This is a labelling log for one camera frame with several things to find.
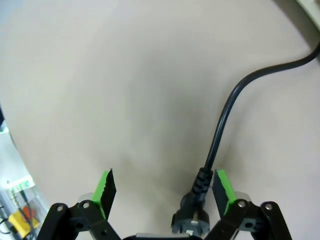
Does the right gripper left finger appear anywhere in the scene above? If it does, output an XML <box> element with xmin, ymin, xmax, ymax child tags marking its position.
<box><xmin>37</xmin><ymin>168</ymin><xmax>122</xmax><ymax>240</ymax></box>

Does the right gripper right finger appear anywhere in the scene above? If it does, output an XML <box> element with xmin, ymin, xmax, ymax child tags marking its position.
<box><xmin>203</xmin><ymin>168</ymin><xmax>293</xmax><ymax>240</ymax></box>

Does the black power cable with plug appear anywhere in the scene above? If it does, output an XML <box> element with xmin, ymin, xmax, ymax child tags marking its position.
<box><xmin>170</xmin><ymin>41</ymin><xmax>320</xmax><ymax>237</ymax></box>

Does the yellow box with red button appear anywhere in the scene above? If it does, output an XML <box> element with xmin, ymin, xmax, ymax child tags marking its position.
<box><xmin>8</xmin><ymin>206</ymin><xmax>40</xmax><ymax>237</ymax></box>

